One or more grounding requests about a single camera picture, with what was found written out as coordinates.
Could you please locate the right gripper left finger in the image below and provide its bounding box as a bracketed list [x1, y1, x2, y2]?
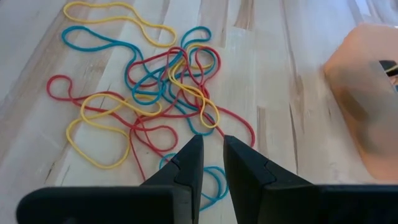
[16, 134, 205, 224]

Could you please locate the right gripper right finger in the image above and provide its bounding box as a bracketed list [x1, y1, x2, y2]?
[223, 134, 398, 224]

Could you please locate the blue rubber band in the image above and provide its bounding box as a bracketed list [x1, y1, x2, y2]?
[159, 152, 230, 213]
[60, 25, 169, 106]
[124, 26, 218, 106]

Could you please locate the orange translucent plastic bin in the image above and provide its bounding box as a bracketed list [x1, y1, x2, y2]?
[322, 23, 398, 183]

